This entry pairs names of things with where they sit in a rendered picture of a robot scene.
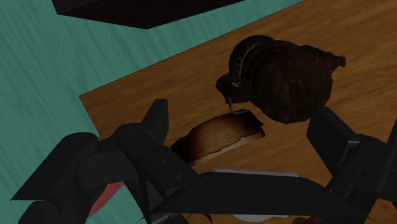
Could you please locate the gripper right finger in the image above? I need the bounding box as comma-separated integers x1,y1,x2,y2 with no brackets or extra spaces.
306,106,397,224

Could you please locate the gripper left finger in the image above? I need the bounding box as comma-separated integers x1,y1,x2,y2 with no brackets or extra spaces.
11,99,200,224

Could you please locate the toasted bread slice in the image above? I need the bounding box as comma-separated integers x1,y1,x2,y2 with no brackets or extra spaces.
170,110,266,165

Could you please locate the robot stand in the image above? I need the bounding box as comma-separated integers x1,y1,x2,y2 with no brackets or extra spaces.
51,0,246,30

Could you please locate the red round object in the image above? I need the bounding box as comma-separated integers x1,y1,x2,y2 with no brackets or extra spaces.
88,181,125,218

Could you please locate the wooden table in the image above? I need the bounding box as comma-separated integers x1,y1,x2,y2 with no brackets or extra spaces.
79,0,397,224

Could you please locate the dark brown dog figure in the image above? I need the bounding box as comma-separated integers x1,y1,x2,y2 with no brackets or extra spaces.
215,34,347,125

